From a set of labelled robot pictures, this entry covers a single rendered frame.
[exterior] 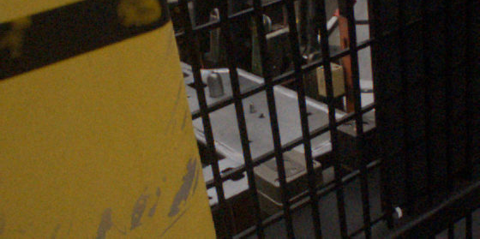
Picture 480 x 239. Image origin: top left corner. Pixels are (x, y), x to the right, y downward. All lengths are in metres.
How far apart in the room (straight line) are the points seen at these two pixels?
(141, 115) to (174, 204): 0.04
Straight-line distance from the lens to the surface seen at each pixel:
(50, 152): 0.22
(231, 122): 1.11
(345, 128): 0.87
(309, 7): 1.14
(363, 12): 1.71
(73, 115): 0.22
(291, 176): 0.81
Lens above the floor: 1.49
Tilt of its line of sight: 25 degrees down
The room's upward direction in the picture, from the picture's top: 10 degrees counter-clockwise
